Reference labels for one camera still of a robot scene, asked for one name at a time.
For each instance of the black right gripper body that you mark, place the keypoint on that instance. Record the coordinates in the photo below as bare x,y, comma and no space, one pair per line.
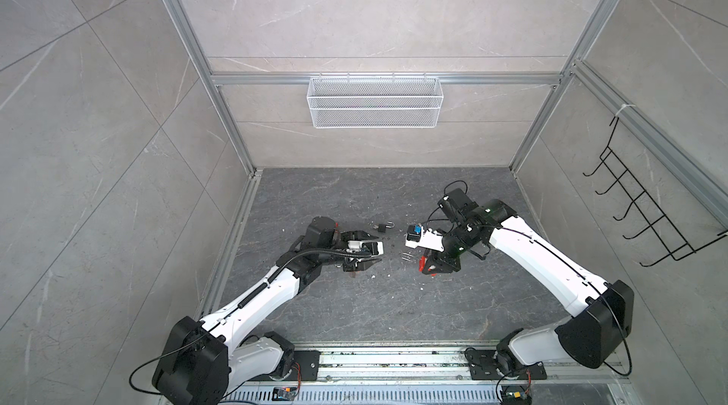
444,260

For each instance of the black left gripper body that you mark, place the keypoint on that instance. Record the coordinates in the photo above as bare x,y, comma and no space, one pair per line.
350,235

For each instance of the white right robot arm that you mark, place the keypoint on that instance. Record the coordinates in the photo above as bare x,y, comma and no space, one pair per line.
600,313

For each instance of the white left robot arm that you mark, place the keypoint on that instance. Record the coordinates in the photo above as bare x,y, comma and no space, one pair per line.
204,361

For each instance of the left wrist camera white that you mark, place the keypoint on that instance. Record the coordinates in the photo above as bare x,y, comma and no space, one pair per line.
365,248

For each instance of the white wire mesh basket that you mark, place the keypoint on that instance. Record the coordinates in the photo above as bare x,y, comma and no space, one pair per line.
374,102

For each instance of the metal base rail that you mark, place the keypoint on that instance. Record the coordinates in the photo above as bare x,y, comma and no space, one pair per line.
429,373

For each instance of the black wire hook rack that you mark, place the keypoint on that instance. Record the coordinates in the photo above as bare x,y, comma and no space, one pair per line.
656,221

